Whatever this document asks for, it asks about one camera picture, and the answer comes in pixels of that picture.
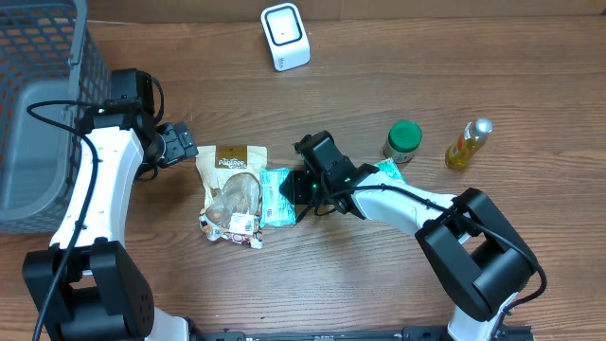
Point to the small teal white box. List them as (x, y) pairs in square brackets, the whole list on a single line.
[(390, 167)]

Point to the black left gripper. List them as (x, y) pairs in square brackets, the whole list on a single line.
[(181, 145)]

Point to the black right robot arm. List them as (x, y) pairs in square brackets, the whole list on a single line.
[(482, 263)]

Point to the green lid white jar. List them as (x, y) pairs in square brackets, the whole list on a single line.
[(402, 141)]

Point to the grey plastic shopping basket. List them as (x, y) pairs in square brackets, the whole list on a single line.
[(47, 54)]

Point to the white barcode scanner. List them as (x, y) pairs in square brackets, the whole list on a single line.
[(286, 36)]

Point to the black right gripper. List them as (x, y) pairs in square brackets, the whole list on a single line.
[(294, 187)]

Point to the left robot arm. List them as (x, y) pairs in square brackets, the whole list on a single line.
[(85, 285)]

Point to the yellow liquid bottle silver cap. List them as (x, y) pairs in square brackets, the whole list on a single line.
[(470, 141)]

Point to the teal tissue pack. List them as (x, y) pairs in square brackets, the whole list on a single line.
[(277, 210)]

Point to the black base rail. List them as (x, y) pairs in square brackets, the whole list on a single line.
[(331, 336)]

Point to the brown snack packet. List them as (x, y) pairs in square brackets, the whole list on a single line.
[(232, 205)]

